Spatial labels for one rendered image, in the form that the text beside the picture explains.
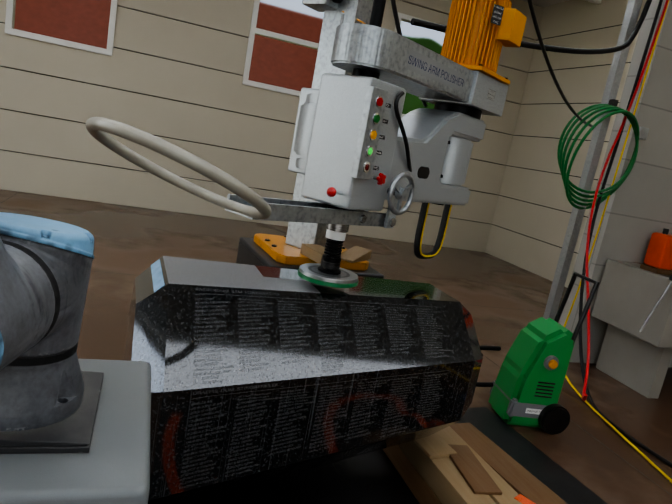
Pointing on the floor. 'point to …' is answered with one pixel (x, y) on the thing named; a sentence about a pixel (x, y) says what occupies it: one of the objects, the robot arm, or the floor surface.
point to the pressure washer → (538, 371)
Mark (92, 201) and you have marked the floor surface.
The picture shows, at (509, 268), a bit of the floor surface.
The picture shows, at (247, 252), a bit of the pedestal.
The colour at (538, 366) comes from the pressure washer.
